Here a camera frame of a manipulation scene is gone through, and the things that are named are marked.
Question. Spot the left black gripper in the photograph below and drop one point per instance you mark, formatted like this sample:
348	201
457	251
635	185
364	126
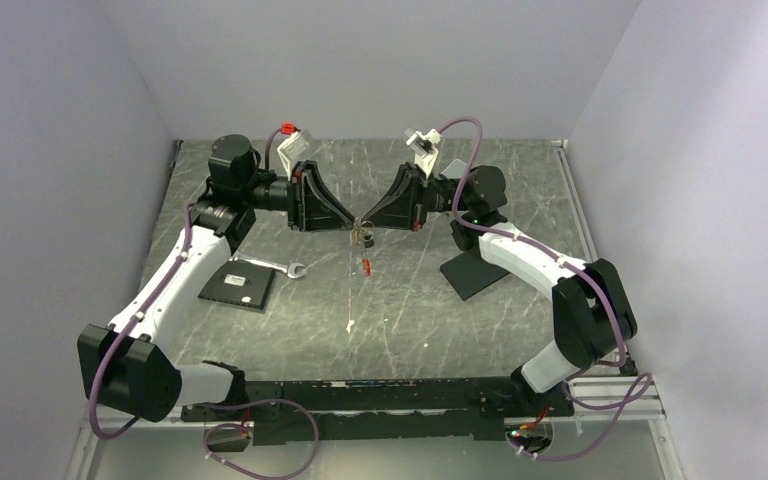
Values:
310	205

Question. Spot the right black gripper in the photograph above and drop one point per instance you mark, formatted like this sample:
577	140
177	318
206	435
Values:
405	207

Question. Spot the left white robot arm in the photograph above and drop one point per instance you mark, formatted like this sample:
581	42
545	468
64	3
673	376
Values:
123	363

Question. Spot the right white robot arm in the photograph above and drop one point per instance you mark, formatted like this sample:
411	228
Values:
591	313

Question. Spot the silver open-end wrench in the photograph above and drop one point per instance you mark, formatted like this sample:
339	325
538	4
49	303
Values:
292	270

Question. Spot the white square box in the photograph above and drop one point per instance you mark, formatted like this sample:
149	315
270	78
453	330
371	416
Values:
455	170

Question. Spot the black flat rectangular pad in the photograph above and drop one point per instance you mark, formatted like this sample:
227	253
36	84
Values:
468	274

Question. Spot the black box with label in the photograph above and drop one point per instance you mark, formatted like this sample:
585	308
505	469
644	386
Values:
240	284

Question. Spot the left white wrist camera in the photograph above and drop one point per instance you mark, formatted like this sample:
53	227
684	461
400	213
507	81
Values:
294	147

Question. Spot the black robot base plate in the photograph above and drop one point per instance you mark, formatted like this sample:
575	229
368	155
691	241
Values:
481	408

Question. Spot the aluminium frame rail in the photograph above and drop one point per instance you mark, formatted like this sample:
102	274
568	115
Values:
110	420

